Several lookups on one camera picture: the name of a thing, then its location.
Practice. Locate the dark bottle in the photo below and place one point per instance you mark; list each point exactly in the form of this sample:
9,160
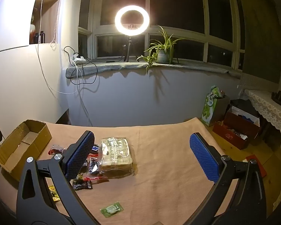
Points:
36,38
42,37

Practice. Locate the white power strip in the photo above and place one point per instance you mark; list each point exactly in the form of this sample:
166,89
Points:
78,58

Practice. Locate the cardboard box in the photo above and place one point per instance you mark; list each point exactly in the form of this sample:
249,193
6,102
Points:
14,150

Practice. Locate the yellow snack packet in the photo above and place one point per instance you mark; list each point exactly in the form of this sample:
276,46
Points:
53,193

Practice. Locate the wooden wall shelf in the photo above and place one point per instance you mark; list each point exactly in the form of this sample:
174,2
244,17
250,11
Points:
49,16

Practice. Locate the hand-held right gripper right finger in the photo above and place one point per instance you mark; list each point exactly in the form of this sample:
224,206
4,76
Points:
205,159

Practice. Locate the white window frame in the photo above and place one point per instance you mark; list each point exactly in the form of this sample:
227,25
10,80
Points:
93,16

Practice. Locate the clear packet with dark contents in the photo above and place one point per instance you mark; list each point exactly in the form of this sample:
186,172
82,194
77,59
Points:
93,166

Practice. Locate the potted spider plant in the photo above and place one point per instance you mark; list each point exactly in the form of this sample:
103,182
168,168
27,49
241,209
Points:
162,55

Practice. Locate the dark ornament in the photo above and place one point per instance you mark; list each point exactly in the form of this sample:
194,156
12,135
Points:
279,97

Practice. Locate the red flat box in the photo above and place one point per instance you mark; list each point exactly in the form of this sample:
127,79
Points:
256,164

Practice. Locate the lace covered side table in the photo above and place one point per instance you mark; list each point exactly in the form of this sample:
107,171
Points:
271,110

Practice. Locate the green snack bag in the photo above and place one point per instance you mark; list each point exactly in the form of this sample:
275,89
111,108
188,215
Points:
209,107

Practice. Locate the red snack packet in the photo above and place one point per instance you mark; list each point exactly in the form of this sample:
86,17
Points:
98,178

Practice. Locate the white cabinet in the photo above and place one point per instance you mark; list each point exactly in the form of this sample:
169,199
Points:
18,79

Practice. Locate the black light tripod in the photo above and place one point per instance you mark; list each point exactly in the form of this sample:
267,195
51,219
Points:
128,51

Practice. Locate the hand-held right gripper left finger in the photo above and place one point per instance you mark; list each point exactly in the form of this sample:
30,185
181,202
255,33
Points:
78,159

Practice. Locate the stone window sill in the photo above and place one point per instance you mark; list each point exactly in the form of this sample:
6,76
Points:
107,66

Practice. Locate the dark snack packet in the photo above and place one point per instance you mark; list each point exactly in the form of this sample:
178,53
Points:
82,185

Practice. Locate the dark curtain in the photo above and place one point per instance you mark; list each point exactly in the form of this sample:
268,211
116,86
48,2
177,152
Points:
260,28

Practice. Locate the red storage box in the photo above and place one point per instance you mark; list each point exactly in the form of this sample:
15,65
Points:
236,124

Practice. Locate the white and red vase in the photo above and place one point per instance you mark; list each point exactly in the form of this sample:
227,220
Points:
32,34

